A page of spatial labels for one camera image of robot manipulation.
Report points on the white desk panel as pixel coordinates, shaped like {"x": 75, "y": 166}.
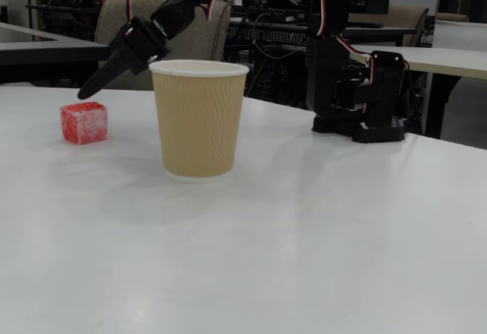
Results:
{"x": 460, "y": 33}

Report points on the dark equipment desk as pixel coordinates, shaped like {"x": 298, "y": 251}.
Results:
{"x": 57, "y": 14}

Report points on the cream top table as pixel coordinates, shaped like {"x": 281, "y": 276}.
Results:
{"x": 437, "y": 62}

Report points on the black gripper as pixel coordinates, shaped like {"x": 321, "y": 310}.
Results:
{"x": 134, "y": 47}

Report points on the beige fabric chair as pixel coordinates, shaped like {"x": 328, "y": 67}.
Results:
{"x": 114, "y": 18}

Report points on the red foam cube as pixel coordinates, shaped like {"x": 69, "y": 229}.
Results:
{"x": 83, "y": 125}

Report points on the tan ribbed paper cup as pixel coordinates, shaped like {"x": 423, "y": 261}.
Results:
{"x": 198, "y": 128}

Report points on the white table with black edge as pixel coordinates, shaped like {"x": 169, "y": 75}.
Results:
{"x": 57, "y": 50}

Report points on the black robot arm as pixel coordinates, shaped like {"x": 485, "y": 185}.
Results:
{"x": 327, "y": 64}

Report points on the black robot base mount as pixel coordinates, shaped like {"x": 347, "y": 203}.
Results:
{"x": 380, "y": 132}

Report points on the tan office chair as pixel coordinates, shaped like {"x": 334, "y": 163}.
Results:
{"x": 403, "y": 22}
{"x": 452, "y": 17}

